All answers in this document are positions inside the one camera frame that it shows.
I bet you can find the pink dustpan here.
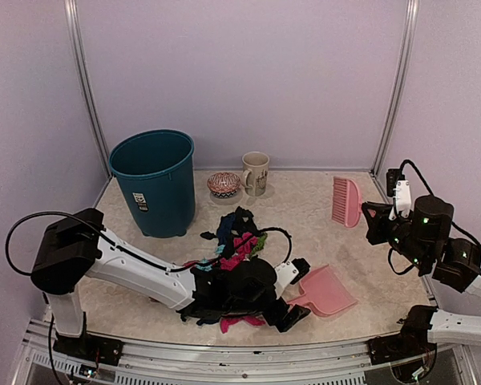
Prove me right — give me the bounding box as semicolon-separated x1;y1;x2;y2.
287;265;358;318

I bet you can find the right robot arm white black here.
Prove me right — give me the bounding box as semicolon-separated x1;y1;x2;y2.
361;195;481;356

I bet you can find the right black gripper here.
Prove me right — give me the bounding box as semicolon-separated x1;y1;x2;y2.
363;201;432;271

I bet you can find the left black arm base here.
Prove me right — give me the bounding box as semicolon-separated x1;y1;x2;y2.
54;330;123;367

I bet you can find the patterned small bowl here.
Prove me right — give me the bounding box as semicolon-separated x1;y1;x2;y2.
207;172;241;198

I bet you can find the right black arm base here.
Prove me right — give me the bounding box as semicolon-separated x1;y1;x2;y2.
366;305;439;365

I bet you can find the aluminium front rail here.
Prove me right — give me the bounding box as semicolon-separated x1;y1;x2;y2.
11;330;478;385

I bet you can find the pink hand brush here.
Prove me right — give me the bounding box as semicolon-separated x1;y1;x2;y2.
332;176;362;229

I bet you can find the left aluminium corner post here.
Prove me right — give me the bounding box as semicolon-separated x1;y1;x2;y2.
64;0;111;178

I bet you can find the right aluminium corner post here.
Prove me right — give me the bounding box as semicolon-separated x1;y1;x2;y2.
371;0;420;176

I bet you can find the pile of coloured scraps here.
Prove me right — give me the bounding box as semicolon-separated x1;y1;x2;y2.
177;207;276;325

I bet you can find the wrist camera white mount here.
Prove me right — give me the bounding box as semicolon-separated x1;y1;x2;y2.
386;168;412;221
274;258;310;298

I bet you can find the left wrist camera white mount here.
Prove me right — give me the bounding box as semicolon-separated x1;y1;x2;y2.
274;258;310;298

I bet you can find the aluminium corner post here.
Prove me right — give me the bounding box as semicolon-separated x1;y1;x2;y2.
64;0;111;178
371;0;420;176

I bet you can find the magenta scrap front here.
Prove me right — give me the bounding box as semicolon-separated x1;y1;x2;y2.
219;315;266;334

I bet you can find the teal plastic bucket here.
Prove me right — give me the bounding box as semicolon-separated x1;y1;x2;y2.
109;129;196;238

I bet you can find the beige ceramic mug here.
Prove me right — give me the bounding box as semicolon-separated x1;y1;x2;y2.
240;152;269;197

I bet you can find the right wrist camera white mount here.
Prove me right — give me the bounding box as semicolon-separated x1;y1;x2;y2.
386;168;412;221

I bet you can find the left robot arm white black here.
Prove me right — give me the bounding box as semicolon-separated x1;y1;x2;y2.
11;208;310;357

